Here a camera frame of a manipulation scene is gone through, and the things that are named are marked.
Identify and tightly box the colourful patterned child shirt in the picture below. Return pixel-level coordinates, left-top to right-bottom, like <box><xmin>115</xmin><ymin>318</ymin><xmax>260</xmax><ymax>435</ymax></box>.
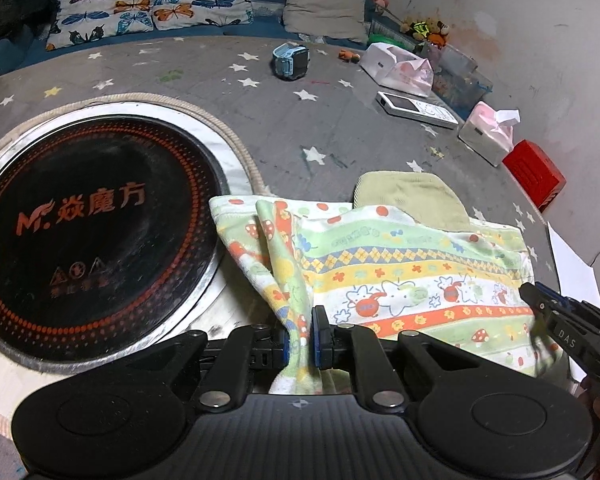
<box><xmin>210</xmin><ymin>171</ymin><xmax>564</xmax><ymax>394</ymax></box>

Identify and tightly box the white paper sheet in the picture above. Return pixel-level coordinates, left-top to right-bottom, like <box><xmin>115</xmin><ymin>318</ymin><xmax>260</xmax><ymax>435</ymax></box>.
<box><xmin>546</xmin><ymin>221</ymin><xmax>600</xmax><ymax>384</ymax></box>

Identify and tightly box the red box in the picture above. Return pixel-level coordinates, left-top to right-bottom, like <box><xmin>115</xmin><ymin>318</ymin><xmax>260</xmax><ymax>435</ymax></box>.
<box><xmin>503</xmin><ymin>140</ymin><xmax>567</xmax><ymax>211</ymax></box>

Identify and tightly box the pink tissue box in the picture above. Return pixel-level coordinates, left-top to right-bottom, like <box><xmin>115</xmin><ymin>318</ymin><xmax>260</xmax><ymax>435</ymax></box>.
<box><xmin>457</xmin><ymin>101</ymin><xmax>520</xmax><ymax>167</ymax></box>

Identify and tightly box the round induction hotplate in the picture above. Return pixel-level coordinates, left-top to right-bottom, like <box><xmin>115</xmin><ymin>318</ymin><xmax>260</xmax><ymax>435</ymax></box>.
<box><xmin>0</xmin><ymin>92</ymin><xmax>264</xmax><ymax>374</ymax></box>

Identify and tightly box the white remote control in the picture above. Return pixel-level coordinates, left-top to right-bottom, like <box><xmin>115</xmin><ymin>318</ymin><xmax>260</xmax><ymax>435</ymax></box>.
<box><xmin>376</xmin><ymin>91</ymin><xmax>458</xmax><ymax>129</ymax></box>

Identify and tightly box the clear plastic storage box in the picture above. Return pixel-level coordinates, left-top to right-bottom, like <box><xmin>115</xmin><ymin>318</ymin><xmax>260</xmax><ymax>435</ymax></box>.
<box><xmin>420</xmin><ymin>44</ymin><xmax>493</xmax><ymax>119</ymax></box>

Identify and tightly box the yellow orange plush toy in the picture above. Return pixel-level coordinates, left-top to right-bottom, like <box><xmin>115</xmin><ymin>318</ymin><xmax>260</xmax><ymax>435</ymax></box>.
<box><xmin>400</xmin><ymin>18</ymin><xmax>450</xmax><ymax>49</ymax></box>

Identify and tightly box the blue kids smartwatch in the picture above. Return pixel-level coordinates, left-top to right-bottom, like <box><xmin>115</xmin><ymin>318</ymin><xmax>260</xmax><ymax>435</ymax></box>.
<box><xmin>272</xmin><ymin>42</ymin><xmax>310</xmax><ymax>81</ymax></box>

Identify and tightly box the small orange toy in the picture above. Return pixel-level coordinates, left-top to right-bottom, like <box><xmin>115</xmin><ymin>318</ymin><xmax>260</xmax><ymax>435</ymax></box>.
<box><xmin>338</xmin><ymin>50</ymin><xmax>361</xmax><ymax>64</ymax></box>

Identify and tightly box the green round toy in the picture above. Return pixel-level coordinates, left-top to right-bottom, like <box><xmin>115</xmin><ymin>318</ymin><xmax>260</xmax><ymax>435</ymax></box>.
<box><xmin>367</xmin><ymin>34</ymin><xmax>416</xmax><ymax>52</ymax></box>

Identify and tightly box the grey plain pillow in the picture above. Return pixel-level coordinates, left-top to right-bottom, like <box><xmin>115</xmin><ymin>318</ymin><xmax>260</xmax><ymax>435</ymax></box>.
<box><xmin>283</xmin><ymin>0</ymin><xmax>368</xmax><ymax>44</ymax></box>

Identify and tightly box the butterfly print pillow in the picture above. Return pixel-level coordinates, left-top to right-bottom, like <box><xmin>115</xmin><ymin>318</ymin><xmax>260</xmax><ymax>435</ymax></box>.
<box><xmin>46</xmin><ymin>0</ymin><xmax>252</xmax><ymax>51</ymax></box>

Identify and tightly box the blue sofa bench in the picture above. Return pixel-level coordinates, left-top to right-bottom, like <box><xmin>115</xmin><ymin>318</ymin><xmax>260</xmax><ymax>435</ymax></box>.
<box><xmin>0</xmin><ymin>0</ymin><xmax>377</xmax><ymax>75</ymax></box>

